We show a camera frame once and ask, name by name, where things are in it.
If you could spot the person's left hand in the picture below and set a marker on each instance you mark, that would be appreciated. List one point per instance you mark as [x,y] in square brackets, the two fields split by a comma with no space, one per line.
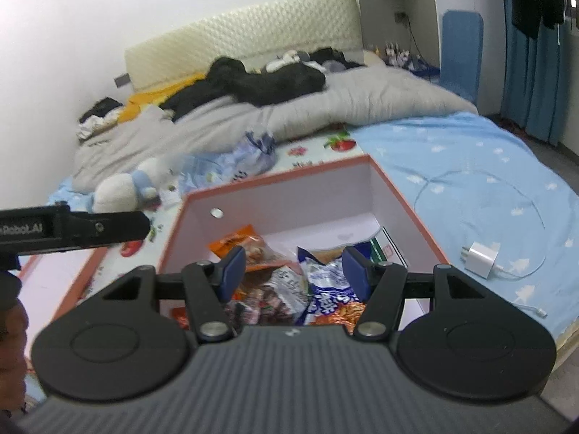
[11,352]

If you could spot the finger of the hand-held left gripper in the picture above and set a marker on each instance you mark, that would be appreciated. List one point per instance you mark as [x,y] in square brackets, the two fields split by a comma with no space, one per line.
[113,228]

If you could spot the green white snack packet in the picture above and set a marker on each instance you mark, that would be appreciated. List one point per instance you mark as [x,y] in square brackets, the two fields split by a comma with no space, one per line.
[384,246]

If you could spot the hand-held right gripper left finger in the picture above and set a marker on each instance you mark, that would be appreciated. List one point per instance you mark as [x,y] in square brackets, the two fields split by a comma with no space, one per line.
[233,272]

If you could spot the orange box lid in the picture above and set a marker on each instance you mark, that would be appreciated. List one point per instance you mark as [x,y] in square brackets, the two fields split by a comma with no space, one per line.
[54,275]

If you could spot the orange nut snack packet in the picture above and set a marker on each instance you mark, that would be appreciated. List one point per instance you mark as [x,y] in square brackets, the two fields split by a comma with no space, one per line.
[235,240]

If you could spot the blue curtain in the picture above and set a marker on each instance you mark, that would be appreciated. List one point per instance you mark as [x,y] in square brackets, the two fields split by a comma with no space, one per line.
[524,77]

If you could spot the blue white snack packet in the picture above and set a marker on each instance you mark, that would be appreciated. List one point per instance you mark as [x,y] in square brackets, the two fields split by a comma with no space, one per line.
[330,294]

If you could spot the small bottles on nightstand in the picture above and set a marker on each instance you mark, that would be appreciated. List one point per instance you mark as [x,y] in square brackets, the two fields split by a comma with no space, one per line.
[393,52]

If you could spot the pile of folded clothes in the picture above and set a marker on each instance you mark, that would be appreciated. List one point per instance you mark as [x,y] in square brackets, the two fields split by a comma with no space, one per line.
[99,115]

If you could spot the cream padded headboard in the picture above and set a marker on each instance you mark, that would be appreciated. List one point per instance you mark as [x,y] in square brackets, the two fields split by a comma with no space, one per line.
[249,27]

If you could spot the grey wall switch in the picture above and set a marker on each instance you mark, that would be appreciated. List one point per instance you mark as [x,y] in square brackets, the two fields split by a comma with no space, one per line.
[122,79]

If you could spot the black wall outlet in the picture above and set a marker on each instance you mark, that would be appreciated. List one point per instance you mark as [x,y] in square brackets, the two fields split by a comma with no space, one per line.
[400,16]

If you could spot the shiny red snack packet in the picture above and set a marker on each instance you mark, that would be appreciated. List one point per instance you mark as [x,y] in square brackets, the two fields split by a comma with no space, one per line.
[181,316]

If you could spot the white charger adapter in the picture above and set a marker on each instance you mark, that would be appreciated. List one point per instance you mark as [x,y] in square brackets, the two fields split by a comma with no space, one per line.
[484,257]

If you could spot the silver snack packet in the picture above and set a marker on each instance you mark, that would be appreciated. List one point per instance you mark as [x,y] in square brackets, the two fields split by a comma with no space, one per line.
[285,280]

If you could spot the black clothes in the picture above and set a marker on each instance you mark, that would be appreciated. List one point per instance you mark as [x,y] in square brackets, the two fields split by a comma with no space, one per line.
[271,83]

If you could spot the blue padded chair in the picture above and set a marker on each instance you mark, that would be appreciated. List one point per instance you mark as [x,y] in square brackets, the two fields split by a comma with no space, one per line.
[461,54]

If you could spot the orange cardboard box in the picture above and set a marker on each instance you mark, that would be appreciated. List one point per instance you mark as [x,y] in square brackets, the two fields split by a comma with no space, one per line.
[294,199]

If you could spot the yellow cloth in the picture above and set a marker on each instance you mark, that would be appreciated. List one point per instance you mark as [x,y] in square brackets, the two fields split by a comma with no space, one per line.
[149,97]

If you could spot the white blue plush toy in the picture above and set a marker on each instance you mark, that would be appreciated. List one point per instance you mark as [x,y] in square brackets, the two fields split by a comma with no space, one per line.
[117,192]

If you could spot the grey duvet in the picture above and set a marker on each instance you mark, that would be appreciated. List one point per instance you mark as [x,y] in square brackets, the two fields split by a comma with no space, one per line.
[362,95]

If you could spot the purple white plastic bag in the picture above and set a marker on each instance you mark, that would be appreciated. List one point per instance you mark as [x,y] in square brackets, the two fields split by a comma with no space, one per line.
[253,153]

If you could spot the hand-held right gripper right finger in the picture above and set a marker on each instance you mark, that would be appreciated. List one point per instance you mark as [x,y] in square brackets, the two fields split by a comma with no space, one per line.
[355,272]

